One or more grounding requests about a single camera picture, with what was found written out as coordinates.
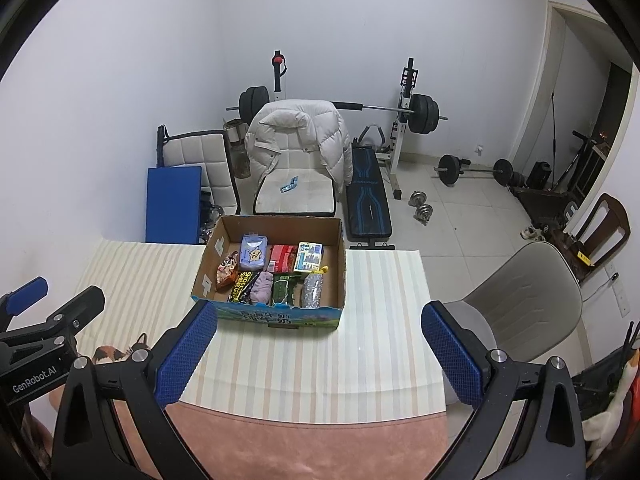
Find blue foam pad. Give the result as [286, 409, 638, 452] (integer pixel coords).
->
[145, 166, 203, 245]

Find racked black barbell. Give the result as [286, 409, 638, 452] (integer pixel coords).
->
[225, 86, 449, 136]

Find panda print snack packet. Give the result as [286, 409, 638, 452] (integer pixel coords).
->
[215, 252, 240, 291]

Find white squat rack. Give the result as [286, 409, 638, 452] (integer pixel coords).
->
[271, 50, 418, 201]

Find chrome weights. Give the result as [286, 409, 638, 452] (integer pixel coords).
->
[200, 190, 223, 243]

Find brown wooden chair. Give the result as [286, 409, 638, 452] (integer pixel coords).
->
[565, 192, 631, 281]

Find brown water jug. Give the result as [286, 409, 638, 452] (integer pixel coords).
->
[222, 117, 252, 179]

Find black yellow wipes packet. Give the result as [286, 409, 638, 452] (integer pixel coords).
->
[227, 270, 262, 305]

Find white blue tissue pack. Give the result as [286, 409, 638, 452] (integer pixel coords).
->
[292, 241, 324, 275]

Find white quilted folding chair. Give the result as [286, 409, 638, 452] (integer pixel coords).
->
[156, 125, 242, 216]

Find white padded chair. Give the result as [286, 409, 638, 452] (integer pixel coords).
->
[252, 167, 338, 218]

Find black speaker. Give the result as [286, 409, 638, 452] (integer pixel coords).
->
[527, 161, 552, 190]

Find black blue weight bench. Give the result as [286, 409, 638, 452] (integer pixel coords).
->
[345, 125, 396, 251]

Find silver glitter yellow pouch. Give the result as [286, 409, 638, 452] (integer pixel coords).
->
[301, 266, 330, 309]

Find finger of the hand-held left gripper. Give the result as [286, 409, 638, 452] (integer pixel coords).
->
[47, 286, 106, 343]
[0, 276, 50, 331]

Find long black rod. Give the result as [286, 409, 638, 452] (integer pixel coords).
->
[549, 89, 559, 167]

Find striped pink cat tablecloth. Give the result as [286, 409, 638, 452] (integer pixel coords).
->
[50, 239, 451, 480]

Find printed cardboard box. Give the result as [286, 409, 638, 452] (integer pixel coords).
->
[191, 215, 348, 331]

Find black kick scooter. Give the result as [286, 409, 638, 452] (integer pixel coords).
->
[555, 130, 612, 196]

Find short black barbell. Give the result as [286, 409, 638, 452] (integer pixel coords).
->
[434, 154, 516, 188]

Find purple cloth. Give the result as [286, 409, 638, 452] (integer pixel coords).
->
[248, 272, 275, 306]

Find dark green packet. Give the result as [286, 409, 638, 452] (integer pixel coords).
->
[270, 272, 305, 307]

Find white puffer jacket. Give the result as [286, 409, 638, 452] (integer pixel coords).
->
[244, 100, 355, 196]

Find dark wooden bench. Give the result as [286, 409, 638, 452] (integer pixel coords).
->
[515, 185, 583, 233]

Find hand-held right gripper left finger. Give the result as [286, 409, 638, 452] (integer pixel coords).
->
[51, 302, 219, 480]

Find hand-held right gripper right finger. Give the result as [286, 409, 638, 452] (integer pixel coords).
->
[421, 301, 587, 480]

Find light blue tissue pack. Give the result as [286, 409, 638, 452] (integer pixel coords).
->
[239, 232, 267, 272]

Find white power strip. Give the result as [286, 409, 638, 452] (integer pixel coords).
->
[606, 271, 629, 317]

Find grey shell chair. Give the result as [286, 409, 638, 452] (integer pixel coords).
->
[440, 241, 584, 406]

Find white goose plush toy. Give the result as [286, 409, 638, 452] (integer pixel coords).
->
[582, 350, 640, 466]

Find red packet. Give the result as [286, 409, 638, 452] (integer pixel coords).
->
[267, 244, 299, 273]

